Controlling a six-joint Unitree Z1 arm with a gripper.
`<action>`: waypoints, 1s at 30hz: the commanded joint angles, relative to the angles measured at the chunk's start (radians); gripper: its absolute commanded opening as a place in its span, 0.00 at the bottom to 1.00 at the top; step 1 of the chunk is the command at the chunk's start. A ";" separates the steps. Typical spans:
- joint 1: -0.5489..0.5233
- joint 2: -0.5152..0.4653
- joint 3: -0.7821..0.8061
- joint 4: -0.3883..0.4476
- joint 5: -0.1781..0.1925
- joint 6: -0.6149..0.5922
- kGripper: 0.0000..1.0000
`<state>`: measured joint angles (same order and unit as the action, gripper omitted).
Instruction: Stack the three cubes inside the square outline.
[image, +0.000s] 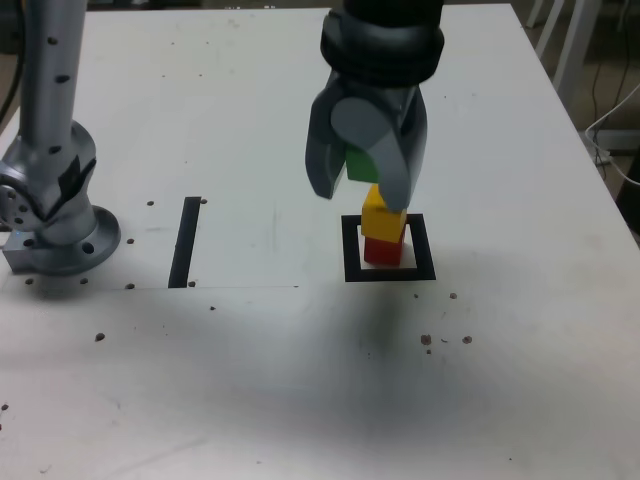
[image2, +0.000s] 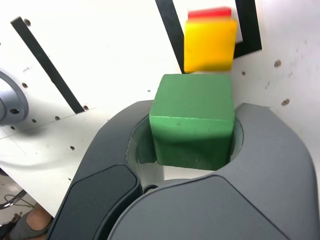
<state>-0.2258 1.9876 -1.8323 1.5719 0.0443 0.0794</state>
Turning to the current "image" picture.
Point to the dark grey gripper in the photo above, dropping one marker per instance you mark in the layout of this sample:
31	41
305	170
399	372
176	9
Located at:
395	97

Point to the green cube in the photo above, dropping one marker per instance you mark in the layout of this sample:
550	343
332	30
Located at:
361	167

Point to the yellow cube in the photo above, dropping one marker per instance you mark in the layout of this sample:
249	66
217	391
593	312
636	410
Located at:
382	227

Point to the red cube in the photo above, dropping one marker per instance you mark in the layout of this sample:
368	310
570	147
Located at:
382	252

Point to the black tape square outline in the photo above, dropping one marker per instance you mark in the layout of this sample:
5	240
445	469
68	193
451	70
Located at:
350	250

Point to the black tape strip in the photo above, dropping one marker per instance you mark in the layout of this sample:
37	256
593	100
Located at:
182	250

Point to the white furniture legs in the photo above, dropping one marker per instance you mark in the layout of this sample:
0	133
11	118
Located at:
570	45

